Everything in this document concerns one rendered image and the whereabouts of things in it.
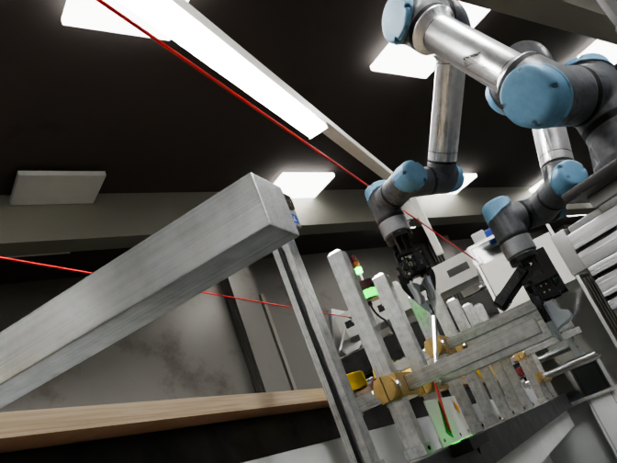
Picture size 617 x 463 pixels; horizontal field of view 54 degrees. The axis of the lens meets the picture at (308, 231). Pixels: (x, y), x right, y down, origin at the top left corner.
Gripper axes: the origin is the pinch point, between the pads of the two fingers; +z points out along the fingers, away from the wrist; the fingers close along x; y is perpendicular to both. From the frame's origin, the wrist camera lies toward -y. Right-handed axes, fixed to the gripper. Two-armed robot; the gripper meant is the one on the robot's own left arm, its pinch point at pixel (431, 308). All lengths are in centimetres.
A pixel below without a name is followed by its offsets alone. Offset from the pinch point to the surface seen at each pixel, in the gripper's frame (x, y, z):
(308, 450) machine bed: -37.7, 21.7, 21.9
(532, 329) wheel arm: 11.9, 31.3, 17.1
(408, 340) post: -8.5, 1.8, 5.6
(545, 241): 112, -224, -56
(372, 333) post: -16.6, 25.5, 5.5
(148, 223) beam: -143, -282, -204
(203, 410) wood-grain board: -45, 59, 13
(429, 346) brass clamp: -2.3, -19.7, 6.0
